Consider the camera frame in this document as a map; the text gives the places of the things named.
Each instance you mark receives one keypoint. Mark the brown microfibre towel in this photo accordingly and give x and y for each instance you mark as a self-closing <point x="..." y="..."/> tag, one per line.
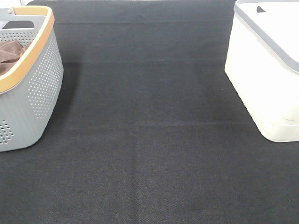
<point x="10" y="53"/>

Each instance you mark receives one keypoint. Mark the grey perforated laundry basket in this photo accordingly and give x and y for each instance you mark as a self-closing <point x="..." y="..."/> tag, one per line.
<point x="30" y="88"/>

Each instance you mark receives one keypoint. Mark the white storage bin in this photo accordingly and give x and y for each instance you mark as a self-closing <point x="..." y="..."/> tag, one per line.
<point x="263" y="64"/>

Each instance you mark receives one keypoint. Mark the black table cloth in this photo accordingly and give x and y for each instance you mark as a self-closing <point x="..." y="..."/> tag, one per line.
<point x="147" y="128"/>

